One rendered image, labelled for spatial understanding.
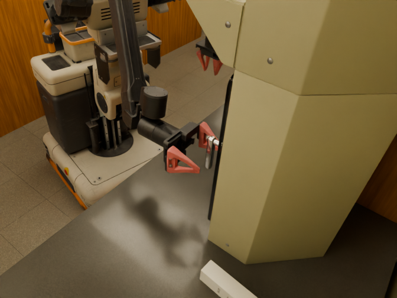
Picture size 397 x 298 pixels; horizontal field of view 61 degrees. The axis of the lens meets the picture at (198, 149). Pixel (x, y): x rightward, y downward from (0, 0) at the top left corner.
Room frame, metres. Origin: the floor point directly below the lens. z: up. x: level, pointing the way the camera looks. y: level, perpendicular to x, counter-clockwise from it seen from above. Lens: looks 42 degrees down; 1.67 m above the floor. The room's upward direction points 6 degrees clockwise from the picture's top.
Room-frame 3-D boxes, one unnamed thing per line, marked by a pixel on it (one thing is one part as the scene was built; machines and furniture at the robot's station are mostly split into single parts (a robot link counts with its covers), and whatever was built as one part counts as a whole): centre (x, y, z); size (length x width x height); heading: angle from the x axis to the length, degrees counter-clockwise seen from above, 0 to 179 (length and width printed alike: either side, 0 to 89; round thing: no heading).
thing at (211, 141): (0.55, -0.04, 1.17); 0.05 x 0.03 x 0.10; 57
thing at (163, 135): (0.62, 0.07, 1.14); 0.10 x 0.07 x 0.07; 147
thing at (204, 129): (0.61, -0.01, 1.14); 0.09 x 0.07 x 0.07; 57
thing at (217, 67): (1.04, -0.02, 1.14); 0.07 x 0.07 x 0.09; 57
